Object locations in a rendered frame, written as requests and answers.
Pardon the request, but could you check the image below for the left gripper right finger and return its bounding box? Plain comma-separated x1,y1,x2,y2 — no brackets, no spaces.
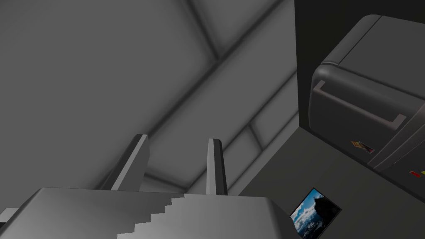
205,138,228,196

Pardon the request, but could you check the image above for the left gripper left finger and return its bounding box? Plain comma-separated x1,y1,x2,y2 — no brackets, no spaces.
99,134,150,192

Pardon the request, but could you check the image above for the blue mountain wall picture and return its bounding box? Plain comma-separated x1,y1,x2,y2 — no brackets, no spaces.
290,187,342,239

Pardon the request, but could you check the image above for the grey refrigerator door handle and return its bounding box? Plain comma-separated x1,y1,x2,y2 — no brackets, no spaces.
313,80,407,130

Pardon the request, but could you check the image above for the dark grey refrigerator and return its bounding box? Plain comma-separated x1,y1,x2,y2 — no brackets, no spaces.
308,14,425,199

